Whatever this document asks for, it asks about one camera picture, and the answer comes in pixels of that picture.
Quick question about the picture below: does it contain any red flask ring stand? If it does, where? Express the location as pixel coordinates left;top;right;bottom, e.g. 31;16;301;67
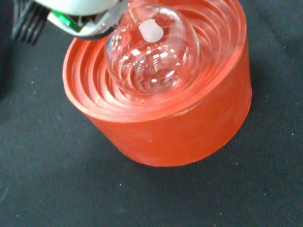
62;0;252;167

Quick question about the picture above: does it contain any black bench cloth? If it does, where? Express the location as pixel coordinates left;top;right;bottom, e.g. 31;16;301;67
0;0;303;227

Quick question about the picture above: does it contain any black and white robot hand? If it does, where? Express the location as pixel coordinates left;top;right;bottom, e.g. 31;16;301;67
11;0;130;45

